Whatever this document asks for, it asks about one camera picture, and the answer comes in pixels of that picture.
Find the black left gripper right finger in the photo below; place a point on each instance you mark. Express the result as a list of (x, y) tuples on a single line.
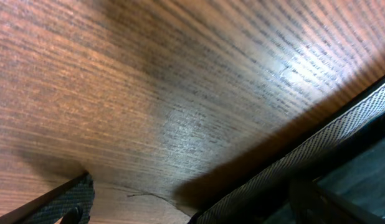
[(313, 205)]

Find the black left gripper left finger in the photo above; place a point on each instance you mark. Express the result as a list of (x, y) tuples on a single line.
[(68, 203)]

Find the black shorts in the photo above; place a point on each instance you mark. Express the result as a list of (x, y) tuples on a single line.
[(344, 155)]

